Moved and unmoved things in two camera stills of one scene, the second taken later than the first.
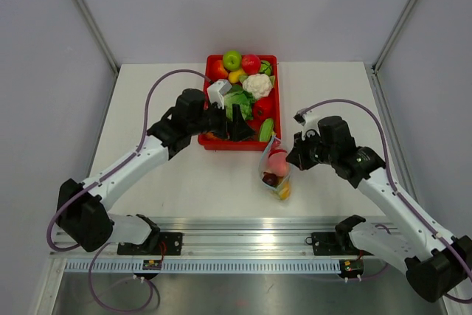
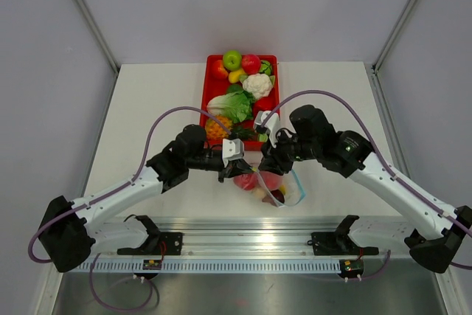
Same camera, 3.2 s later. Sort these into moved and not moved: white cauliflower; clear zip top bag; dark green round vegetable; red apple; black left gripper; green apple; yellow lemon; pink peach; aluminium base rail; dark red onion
Moved: dark red onion; clear zip top bag; pink peach; black left gripper
Not moved: aluminium base rail; yellow lemon; green apple; white cauliflower; dark green round vegetable; red apple
